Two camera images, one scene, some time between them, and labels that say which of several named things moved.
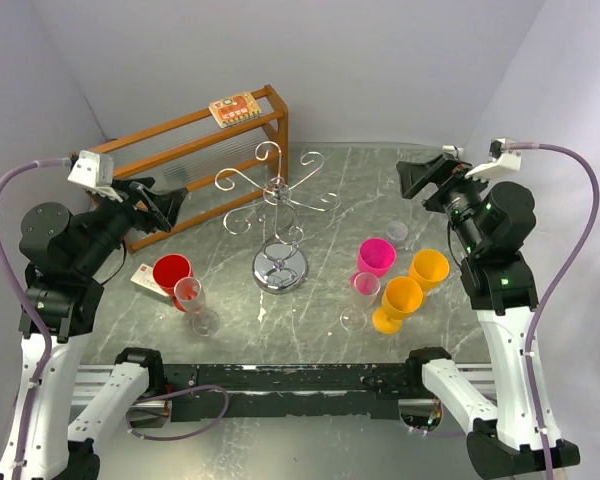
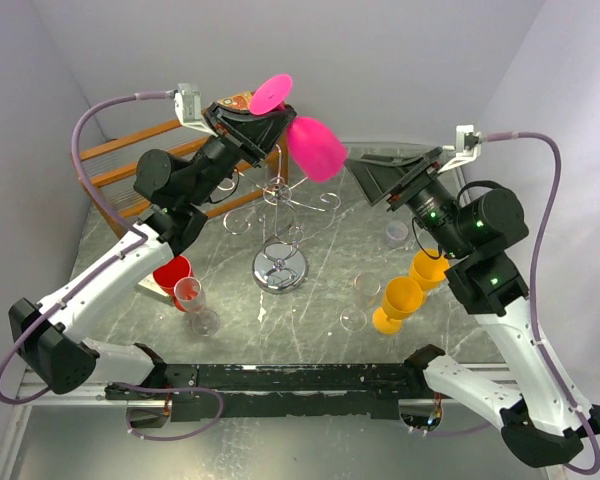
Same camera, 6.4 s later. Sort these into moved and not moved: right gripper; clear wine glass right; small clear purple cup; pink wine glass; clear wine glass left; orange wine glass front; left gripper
Moved: pink wine glass; right gripper; left gripper
Not moved: clear wine glass right; small clear purple cup; orange wine glass front; clear wine glass left
